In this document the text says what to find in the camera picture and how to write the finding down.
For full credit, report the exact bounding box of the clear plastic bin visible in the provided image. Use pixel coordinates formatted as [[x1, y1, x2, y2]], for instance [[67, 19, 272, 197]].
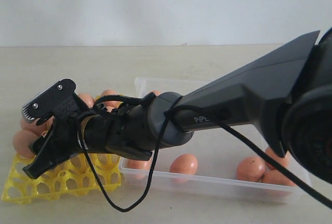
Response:
[[119, 77, 312, 204]]

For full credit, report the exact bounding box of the brown egg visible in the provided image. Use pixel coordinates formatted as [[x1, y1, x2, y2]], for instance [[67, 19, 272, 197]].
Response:
[[36, 122, 52, 137], [261, 170, 296, 197], [265, 146, 289, 167], [104, 106, 114, 113], [101, 89, 119, 108], [12, 130, 40, 159], [20, 116, 52, 135], [78, 93, 95, 108], [127, 158, 153, 180], [236, 156, 266, 182], [169, 153, 198, 175], [150, 90, 161, 96]]

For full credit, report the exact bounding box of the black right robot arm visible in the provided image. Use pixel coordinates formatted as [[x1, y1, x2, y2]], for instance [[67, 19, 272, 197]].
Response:
[[22, 31, 331, 182]]

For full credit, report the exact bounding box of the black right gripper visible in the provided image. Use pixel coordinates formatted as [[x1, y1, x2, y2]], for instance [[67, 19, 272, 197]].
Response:
[[22, 109, 93, 179]]

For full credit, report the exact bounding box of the yellow plastic egg tray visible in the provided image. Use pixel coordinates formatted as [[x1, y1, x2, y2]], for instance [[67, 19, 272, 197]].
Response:
[[1, 154, 121, 204]]

